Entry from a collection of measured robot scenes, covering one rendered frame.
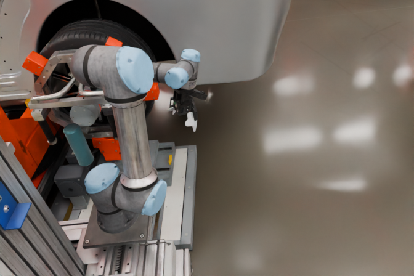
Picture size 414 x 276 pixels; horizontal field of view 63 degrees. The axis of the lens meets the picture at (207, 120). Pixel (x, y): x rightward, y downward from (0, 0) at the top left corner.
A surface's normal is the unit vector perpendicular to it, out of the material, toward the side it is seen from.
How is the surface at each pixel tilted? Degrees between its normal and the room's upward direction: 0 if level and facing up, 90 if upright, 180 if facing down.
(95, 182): 7
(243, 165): 0
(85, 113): 90
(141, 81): 83
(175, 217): 0
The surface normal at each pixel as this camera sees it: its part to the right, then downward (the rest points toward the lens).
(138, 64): 0.93, 0.00
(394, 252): -0.11, -0.77
